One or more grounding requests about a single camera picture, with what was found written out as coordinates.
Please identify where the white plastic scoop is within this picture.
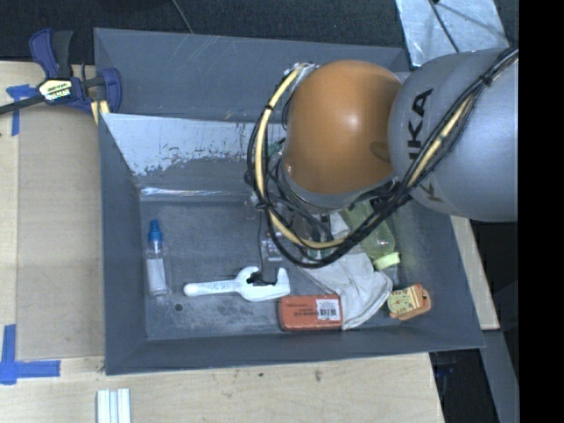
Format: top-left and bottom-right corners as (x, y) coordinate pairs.
(182, 265), (292, 303)

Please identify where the clear bottle with yellow-green cap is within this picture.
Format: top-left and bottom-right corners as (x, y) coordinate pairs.
(342, 199), (403, 282)

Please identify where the pale grey metal gripper finger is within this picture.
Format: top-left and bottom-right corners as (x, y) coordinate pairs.
(260, 236), (284, 286)

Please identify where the small clear blue-capped spray bottle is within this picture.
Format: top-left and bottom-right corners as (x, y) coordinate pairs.
(145, 219), (173, 299)

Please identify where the grey metal bin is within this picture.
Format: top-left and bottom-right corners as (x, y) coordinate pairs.
(93, 27), (486, 376)

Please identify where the red-brown flat block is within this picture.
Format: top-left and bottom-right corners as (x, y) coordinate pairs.
(277, 293), (345, 332)

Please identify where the orange and yellow toy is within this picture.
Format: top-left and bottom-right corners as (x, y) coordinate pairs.
(387, 283), (433, 323)

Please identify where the white cloth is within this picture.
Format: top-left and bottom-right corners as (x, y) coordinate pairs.
(303, 211), (394, 331)

